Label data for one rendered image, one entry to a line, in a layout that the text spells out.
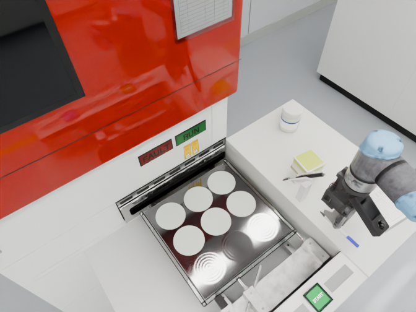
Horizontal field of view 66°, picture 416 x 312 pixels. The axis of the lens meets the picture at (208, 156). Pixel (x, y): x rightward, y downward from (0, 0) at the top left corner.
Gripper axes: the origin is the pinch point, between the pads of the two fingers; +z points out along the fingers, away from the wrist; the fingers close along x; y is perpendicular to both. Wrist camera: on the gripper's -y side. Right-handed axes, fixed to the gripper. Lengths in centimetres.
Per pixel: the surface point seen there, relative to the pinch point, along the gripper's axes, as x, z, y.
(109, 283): 62, 20, 33
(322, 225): 1.7, 3.3, 3.9
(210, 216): 24.7, 10.6, 29.5
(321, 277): 13.5, 4.4, -6.4
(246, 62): -128, 92, 175
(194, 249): 35.3, 11.2, 23.2
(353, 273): 5.7, 4.1, -11.0
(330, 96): -153, 92, 96
